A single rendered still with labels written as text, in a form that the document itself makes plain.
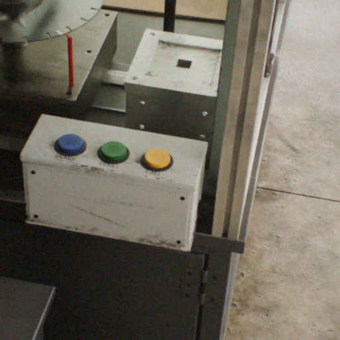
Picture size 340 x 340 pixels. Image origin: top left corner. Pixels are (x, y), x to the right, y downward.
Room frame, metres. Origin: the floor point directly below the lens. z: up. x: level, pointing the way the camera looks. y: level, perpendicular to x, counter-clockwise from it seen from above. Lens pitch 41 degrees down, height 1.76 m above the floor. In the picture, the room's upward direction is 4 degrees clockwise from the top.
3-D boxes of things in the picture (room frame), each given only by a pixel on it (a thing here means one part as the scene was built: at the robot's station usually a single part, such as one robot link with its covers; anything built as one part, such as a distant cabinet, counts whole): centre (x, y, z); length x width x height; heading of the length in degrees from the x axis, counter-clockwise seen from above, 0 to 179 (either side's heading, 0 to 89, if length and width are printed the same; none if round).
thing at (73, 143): (1.05, 0.16, 0.90); 0.04 x 0.04 x 0.02
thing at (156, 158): (1.03, 0.02, 0.90); 0.04 x 0.04 x 0.02
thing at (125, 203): (1.05, 0.08, 0.82); 0.28 x 0.11 x 0.15; 81
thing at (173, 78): (1.30, -0.02, 0.82); 0.18 x 0.18 x 0.15; 81
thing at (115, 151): (1.04, 0.09, 0.90); 0.04 x 0.04 x 0.02
